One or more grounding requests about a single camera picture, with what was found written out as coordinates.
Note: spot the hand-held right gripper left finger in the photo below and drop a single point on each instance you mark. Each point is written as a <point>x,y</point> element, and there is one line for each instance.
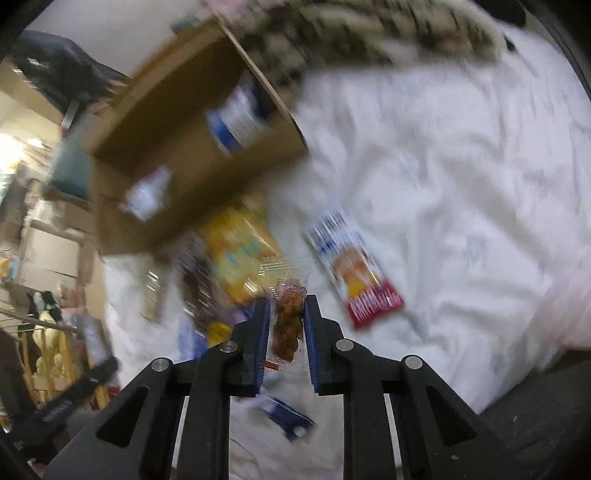
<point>263,341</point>

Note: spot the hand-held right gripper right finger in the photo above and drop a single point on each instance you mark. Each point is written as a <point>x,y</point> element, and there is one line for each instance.
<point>311,346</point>

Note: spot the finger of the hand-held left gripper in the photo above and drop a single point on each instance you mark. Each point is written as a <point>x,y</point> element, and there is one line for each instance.
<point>94,376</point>

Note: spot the clear packet brown snack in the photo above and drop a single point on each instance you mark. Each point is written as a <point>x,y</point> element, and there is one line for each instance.
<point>288,323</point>

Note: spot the dark striped snack packet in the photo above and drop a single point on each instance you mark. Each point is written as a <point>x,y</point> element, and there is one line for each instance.
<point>196,286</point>

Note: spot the red white blue snack packet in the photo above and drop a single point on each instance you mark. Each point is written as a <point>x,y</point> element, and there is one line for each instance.
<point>353,267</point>

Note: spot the yellow snack packet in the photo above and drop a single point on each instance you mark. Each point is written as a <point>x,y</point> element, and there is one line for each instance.
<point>240,254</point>

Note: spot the brown cardboard box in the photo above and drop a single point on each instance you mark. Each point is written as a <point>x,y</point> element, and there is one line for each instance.
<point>184,152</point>

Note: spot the wooden rack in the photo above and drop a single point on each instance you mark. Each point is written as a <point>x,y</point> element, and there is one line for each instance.
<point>32,364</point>

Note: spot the small blue packet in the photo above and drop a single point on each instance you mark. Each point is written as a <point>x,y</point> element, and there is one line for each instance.
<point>286,415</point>

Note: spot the white bed sheet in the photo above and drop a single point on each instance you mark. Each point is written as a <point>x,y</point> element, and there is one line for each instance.
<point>461,207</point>

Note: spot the teal chair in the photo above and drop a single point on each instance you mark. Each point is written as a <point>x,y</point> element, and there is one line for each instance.
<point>69,166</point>

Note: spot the dark cloth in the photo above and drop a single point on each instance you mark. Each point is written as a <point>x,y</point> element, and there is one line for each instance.
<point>60,69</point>

